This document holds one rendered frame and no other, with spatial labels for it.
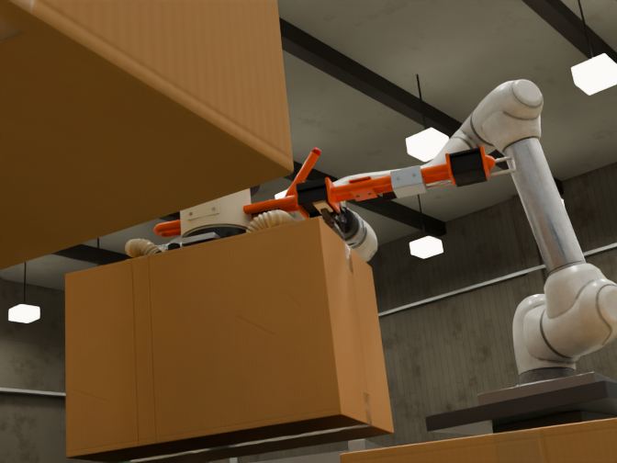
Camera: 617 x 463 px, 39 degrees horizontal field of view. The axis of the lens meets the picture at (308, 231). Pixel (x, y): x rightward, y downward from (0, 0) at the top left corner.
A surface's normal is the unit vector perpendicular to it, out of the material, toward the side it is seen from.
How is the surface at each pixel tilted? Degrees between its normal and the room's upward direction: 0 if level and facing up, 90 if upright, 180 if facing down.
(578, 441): 90
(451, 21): 180
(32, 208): 180
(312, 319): 90
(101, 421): 90
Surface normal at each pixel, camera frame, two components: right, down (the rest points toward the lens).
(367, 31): 0.10, 0.93
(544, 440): -0.29, -0.31
